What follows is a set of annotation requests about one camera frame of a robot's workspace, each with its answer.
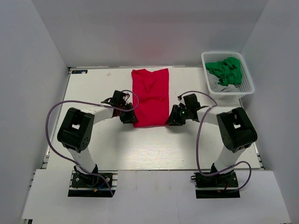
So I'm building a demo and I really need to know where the white plastic basket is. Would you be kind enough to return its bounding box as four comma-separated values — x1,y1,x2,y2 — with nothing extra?
201,51,255,99

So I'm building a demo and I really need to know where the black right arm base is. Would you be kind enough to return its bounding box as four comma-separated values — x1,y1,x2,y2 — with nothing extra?
191,171,240,199

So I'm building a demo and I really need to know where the blue table label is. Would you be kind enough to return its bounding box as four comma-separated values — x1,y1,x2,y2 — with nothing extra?
71,70,88,74

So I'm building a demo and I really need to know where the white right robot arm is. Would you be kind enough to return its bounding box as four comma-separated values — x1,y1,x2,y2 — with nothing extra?
165,91,257,186

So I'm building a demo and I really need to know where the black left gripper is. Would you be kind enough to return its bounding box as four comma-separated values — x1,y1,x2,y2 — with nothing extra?
119,102,138,124

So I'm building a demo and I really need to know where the green t shirt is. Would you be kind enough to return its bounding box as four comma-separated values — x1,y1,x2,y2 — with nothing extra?
205,57,242,87

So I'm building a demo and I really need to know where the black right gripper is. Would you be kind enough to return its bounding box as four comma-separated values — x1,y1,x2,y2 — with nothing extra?
165,105,191,126

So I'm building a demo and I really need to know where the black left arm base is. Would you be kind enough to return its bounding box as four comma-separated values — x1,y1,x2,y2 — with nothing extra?
68,167,118,198

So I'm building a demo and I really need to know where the red t shirt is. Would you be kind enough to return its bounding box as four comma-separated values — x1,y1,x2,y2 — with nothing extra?
131,69,170,128

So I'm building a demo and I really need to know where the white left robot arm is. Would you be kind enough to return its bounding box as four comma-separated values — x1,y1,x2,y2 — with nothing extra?
57,91,138,186

